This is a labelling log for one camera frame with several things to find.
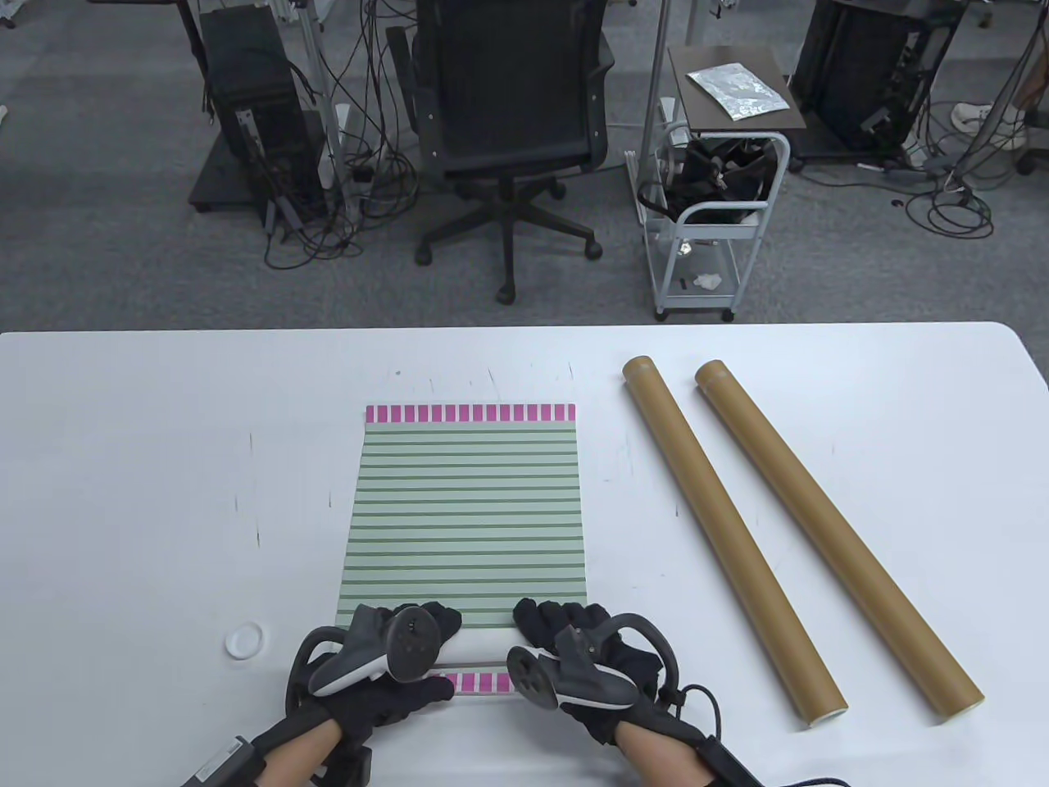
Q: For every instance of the person's left hand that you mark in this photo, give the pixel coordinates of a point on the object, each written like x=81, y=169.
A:
x=393, y=705

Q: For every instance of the person's right hand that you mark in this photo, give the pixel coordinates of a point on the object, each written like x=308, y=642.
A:
x=557, y=619

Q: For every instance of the grey and white hand controller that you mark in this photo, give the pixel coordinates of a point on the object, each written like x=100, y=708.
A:
x=574, y=689
x=414, y=643

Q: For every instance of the green striped paper sheet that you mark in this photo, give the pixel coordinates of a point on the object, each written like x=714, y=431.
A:
x=479, y=648
x=467, y=508

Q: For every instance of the white round tube cap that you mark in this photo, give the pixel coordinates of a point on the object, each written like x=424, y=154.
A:
x=244, y=640

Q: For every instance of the brown cardboard mailing tube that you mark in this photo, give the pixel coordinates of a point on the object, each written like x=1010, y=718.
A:
x=721, y=525
x=819, y=516

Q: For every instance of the person's right forearm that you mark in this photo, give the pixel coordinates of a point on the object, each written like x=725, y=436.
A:
x=656, y=758

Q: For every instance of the person's left forearm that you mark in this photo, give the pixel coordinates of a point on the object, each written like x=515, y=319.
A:
x=299, y=754

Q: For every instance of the grey wrist module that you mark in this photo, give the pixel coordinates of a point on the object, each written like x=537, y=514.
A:
x=217, y=762

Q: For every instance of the white metal utility cart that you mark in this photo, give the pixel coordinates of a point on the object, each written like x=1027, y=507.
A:
x=668, y=270

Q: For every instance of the white crumpled paper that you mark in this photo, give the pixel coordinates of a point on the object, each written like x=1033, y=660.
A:
x=706, y=282

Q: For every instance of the white power strip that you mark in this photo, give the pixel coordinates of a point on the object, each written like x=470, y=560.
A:
x=340, y=139

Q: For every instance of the brown side table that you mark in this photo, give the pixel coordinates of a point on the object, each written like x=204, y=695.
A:
x=697, y=98

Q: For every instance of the black mesh office chair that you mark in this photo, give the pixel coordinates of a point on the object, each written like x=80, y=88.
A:
x=508, y=82

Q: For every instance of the silver foil bag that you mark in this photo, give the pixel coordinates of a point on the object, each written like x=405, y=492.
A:
x=737, y=90

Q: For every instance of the black computer tower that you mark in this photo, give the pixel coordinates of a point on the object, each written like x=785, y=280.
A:
x=860, y=65
x=246, y=74

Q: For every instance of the silver aluminium frame post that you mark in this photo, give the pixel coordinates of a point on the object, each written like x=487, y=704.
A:
x=315, y=49
x=658, y=49

